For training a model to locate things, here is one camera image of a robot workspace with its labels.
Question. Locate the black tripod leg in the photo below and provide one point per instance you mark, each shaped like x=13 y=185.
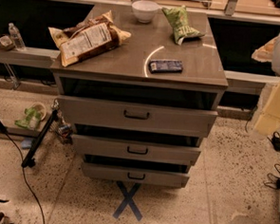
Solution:
x=29 y=160

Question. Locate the small can on floor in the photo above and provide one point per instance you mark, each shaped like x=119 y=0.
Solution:
x=64 y=129

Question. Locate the green jalapeno chip bag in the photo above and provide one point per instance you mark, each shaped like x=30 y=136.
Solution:
x=178 y=20

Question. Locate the top grey drawer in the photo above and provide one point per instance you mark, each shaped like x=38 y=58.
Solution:
x=138 y=116

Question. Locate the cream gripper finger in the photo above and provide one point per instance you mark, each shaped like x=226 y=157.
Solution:
x=269 y=120
x=264 y=53

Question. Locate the blue tape cross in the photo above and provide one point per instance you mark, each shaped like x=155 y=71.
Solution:
x=128 y=201

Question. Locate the round container on shelf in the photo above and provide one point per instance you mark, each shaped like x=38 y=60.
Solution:
x=6 y=43

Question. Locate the middle grey drawer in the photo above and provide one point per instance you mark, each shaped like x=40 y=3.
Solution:
x=135 y=150

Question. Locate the brown yellow chip bag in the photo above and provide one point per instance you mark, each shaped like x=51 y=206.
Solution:
x=88 y=39

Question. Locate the grey drawer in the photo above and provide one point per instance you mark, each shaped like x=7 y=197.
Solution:
x=138 y=116
x=136 y=175
x=135 y=150

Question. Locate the black power adapter with cable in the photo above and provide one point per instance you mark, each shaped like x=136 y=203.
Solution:
x=274 y=180

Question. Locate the bottom grey drawer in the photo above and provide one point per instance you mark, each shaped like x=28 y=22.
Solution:
x=136 y=175

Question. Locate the green snack bag on floor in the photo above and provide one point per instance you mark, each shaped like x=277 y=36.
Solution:
x=33 y=116

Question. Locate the grey drawer cabinet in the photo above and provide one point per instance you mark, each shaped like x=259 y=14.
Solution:
x=122 y=75

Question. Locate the blue rxbar blueberry bar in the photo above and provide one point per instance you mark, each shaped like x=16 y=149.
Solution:
x=165 y=66

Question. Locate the white bowl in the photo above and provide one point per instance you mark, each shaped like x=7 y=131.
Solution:
x=144 y=10

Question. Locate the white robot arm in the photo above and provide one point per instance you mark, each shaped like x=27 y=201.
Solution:
x=275 y=61

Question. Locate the clear water bottle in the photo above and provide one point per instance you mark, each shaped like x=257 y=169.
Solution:
x=16 y=37

